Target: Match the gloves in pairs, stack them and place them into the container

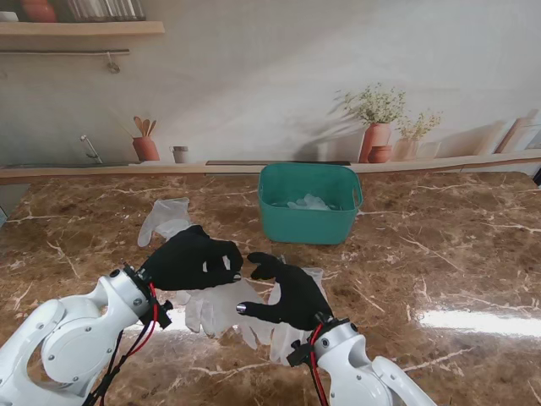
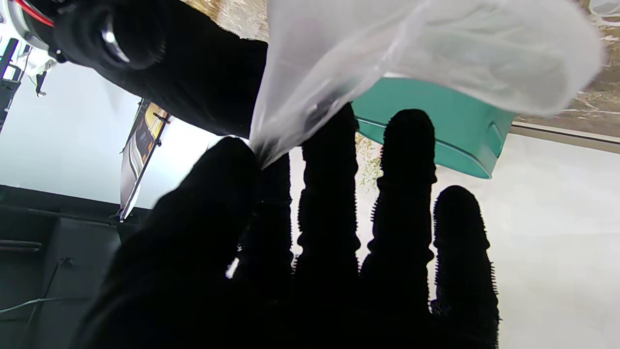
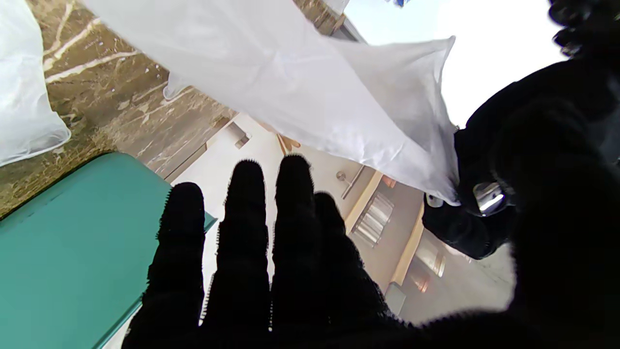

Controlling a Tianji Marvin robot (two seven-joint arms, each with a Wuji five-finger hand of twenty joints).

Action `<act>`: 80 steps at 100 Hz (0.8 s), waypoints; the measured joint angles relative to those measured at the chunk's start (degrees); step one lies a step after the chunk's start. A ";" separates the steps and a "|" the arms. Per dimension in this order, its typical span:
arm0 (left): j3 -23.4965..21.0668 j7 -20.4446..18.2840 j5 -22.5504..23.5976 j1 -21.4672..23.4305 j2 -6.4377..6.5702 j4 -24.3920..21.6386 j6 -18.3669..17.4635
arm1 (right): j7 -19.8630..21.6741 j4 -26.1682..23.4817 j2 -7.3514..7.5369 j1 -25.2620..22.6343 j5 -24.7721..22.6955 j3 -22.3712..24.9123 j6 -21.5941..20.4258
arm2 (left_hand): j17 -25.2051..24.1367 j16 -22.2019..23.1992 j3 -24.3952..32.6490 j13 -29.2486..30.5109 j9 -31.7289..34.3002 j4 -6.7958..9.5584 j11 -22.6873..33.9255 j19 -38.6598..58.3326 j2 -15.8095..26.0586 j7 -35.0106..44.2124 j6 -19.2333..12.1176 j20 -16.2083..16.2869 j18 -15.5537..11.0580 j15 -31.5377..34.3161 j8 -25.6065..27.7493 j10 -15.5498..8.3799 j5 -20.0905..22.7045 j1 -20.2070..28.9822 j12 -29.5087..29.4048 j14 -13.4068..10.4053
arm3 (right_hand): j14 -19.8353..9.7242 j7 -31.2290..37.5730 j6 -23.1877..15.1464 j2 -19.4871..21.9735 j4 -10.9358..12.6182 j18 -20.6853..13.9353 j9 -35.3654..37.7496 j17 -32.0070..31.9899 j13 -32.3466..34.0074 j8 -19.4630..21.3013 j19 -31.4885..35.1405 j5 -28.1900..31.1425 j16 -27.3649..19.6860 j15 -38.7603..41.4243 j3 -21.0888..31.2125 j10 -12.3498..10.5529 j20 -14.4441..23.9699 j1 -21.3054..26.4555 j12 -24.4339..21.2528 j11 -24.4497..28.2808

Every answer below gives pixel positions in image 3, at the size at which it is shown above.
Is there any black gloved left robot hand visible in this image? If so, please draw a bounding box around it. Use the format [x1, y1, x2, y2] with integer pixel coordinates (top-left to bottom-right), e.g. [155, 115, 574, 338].
[421, 0, 620, 261]

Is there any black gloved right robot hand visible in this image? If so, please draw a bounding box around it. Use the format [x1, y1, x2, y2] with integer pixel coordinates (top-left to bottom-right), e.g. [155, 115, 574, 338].
[121, 97, 620, 349]

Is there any translucent white disposable glove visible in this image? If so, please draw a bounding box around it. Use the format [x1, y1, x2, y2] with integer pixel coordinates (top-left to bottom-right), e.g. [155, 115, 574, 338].
[80, 0, 460, 206]
[0, 0, 72, 166]

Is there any teal plastic basket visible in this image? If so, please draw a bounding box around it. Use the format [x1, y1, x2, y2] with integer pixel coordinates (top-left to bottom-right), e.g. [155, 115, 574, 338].
[0, 152, 217, 349]

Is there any row of books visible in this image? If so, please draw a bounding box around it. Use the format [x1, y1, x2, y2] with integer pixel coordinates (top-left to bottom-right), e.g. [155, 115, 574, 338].
[353, 191, 394, 248]

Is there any terracotta pot with wooden spoons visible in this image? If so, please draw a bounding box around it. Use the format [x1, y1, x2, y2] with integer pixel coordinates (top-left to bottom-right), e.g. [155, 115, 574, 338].
[275, 132, 302, 155]

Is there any grey mug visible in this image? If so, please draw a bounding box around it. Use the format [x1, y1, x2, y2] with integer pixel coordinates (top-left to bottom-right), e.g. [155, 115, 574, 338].
[224, 121, 251, 149]

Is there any light wooden wall shelf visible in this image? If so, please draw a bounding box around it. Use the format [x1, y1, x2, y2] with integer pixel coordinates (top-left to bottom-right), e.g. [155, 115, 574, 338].
[343, 170, 384, 234]
[390, 201, 426, 286]

